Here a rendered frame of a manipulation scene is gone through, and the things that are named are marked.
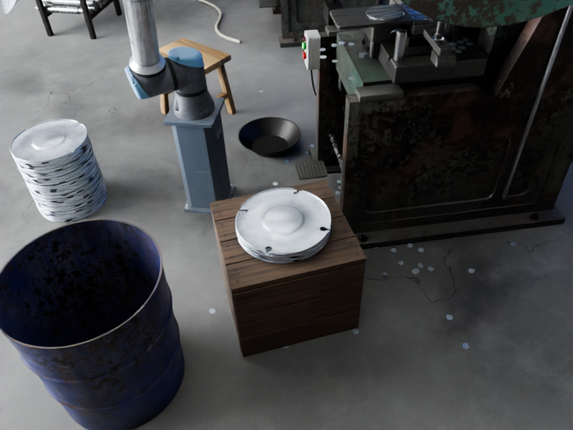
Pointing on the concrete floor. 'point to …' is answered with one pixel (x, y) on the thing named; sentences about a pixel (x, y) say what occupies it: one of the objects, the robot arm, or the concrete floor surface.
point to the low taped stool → (211, 57)
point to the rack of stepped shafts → (90, 8)
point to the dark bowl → (269, 136)
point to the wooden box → (290, 281)
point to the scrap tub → (95, 322)
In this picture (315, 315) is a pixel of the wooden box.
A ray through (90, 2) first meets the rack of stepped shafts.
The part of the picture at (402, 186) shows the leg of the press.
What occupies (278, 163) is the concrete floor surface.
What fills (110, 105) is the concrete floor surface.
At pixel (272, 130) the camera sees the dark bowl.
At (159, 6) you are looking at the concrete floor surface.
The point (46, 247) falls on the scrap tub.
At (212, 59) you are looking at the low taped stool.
